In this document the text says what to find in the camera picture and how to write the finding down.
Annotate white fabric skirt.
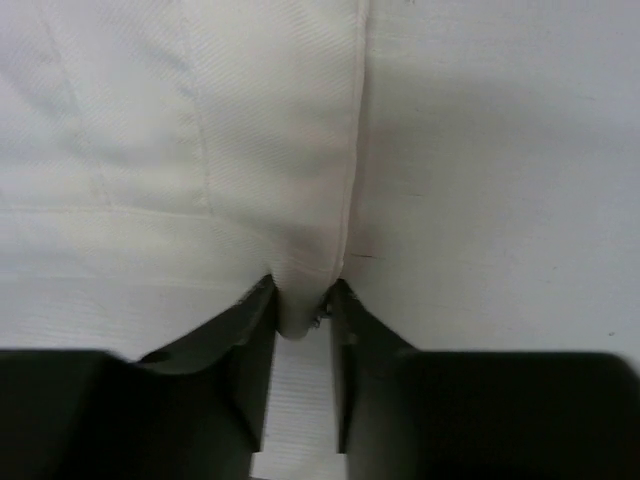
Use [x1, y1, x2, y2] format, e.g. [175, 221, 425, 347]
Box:
[1, 1, 369, 341]

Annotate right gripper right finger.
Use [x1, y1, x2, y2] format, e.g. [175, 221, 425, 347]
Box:
[327, 281, 639, 479]

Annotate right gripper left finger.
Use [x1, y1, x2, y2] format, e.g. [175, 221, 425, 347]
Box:
[1, 277, 276, 479]

